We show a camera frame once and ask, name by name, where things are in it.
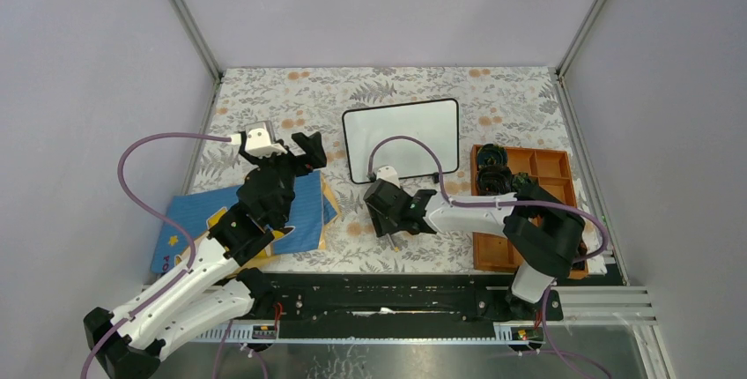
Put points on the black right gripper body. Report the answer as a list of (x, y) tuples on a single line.
[(383, 224)]

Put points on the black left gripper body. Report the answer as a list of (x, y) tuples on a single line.
[(289, 167)]

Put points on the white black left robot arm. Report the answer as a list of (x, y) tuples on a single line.
[(215, 282)]

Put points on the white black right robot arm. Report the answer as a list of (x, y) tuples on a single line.
[(546, 233)]

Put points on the black framed whiteboard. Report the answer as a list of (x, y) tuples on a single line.
[(416, 139)]

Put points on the dark tape roll rear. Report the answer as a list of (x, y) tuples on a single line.
[(491, 155)]

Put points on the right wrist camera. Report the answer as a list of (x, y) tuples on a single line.
[(388, 174)]

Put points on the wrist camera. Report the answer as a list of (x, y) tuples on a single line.
[(260, 141), (388, 174)]

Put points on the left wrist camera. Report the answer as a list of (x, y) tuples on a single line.
[(260, 141)]

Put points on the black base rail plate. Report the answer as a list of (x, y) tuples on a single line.
[(396, 307)]

